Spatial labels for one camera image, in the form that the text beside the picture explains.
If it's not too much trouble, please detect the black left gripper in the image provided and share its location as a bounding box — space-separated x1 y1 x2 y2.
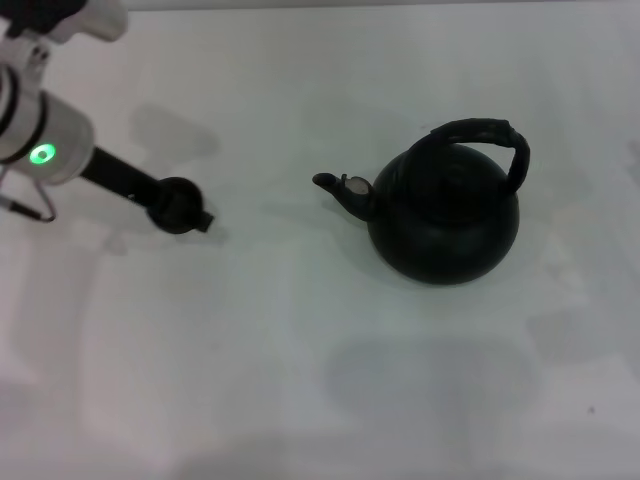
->
78 145 217 234

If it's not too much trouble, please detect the dark small teacup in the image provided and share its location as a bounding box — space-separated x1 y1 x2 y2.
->
146 176 207 237

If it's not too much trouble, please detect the black round teapot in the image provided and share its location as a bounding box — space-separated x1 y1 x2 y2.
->
311 117 530 287

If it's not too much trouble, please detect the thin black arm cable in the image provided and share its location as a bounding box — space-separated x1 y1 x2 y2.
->
0 180 57 224

